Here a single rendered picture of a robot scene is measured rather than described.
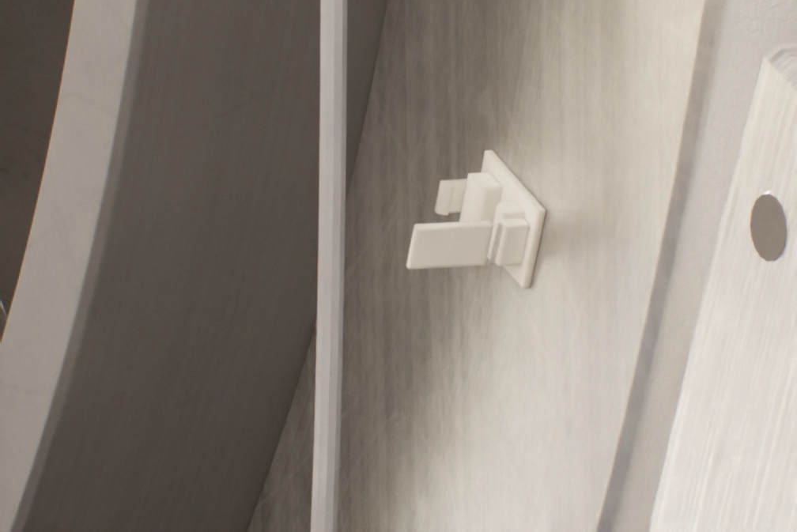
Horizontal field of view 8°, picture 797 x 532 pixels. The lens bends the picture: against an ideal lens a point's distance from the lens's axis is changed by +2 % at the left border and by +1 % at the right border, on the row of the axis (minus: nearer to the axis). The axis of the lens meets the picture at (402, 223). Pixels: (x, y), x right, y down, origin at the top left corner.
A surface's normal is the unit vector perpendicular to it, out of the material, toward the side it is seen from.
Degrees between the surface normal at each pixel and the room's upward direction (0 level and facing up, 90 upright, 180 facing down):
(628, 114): 90
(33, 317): 90
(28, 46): 64
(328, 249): 95
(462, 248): 115
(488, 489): 90
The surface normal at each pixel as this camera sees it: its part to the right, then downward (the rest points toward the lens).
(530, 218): -0.89, 0.06
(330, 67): -0.25, 0.17
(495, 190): 0.42, 0.49
